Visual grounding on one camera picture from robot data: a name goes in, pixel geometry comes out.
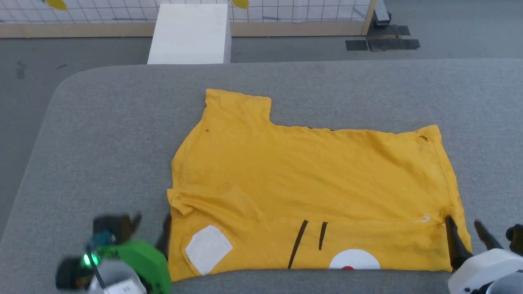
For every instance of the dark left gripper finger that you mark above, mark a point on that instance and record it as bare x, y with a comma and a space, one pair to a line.
132, 226
165, 237

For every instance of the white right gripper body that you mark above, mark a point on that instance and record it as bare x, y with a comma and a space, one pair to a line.
482, 269

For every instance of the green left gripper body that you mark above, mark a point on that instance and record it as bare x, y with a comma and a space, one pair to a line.
143, 261

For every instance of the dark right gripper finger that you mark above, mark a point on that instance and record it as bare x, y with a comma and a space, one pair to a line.
486, 237
455, 245

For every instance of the yellow printed t-shirt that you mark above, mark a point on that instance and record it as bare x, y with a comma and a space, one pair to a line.
306, 175

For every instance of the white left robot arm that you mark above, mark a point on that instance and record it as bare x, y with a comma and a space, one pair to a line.
118, 279

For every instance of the grey fabric sofa cushion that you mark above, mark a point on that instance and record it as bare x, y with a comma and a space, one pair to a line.
102, 143

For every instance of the white rectangular box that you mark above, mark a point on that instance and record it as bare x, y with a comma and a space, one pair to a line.
190, 32

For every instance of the small black floor plate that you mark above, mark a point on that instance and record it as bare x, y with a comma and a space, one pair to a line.
356, 45

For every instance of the grey metal stand foot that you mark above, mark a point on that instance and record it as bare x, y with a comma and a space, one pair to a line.
381, 14

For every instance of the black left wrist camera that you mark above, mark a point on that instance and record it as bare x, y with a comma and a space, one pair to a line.
110, 228

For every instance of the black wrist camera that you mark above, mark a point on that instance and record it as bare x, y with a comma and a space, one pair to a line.
515, 239
110, 228

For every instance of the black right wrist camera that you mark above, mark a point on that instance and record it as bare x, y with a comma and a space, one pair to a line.
515, 239

